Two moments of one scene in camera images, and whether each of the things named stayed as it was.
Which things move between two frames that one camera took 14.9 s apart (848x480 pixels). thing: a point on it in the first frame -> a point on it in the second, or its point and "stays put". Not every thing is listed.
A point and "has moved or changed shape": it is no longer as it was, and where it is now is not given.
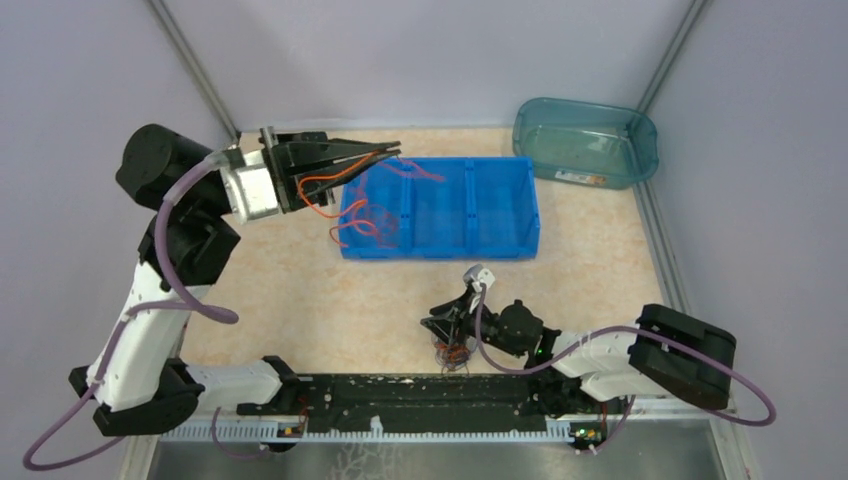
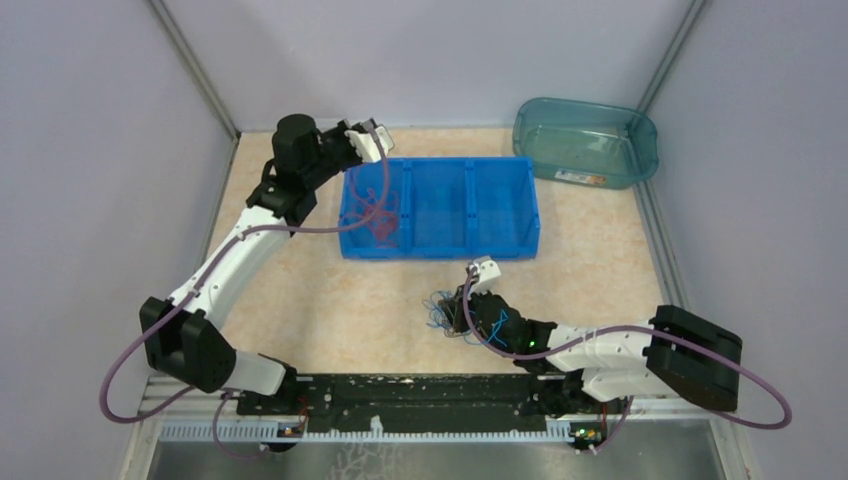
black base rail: x=471 y=401 stays put
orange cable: x=358 y=222 has moved or changed shape
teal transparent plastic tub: x=585 y=142 stays put
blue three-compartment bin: x=442 y=208 stays put
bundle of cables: x=454 y=356 has moved or changed shape
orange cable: x=356 y=209 has moved or changed shape
